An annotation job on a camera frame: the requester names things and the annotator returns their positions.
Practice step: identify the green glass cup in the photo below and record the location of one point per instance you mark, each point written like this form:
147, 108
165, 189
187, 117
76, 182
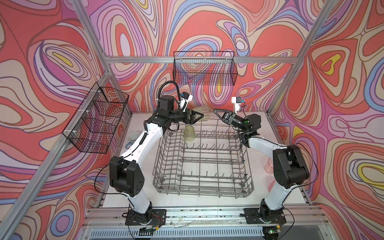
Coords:
189, 133
205, 110

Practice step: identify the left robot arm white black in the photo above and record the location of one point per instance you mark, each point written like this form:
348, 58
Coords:
125, 172

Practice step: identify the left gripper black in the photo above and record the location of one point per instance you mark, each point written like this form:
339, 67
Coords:
191, 117

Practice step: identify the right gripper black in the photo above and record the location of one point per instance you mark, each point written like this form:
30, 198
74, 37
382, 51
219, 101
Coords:
228, 116

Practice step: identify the black wire basket left wall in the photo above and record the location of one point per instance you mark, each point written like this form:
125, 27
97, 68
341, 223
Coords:
100, 115

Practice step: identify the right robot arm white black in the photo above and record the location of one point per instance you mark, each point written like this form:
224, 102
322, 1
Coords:
290, 168

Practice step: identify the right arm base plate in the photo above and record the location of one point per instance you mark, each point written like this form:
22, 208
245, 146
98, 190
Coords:
263, 216

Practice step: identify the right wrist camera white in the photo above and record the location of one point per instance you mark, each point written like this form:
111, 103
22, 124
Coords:
238, 103

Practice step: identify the grey wire dish rack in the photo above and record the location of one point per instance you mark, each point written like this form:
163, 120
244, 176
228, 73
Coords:
214, 163

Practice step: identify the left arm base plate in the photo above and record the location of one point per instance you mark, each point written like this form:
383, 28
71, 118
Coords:
155, 218

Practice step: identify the pink plastic cup right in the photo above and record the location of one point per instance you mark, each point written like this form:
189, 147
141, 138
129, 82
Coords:
271, 184

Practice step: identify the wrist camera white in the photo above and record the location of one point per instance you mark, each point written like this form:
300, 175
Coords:
238, 103
185, 99

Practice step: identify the clear pink glass cup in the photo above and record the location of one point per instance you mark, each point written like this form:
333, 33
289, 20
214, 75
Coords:
268, 165

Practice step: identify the black wire basket back wall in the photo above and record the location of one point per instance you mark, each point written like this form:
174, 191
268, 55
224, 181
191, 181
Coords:
207, 68

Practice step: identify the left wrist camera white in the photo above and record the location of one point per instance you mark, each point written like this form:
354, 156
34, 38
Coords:
185, 99

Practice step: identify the blue floral ceramic mug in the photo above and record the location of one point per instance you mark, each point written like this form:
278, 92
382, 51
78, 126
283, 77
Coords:
132, 137

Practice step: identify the black wire basket wall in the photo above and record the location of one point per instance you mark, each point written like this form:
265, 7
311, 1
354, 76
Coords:
207, 68
100, 115

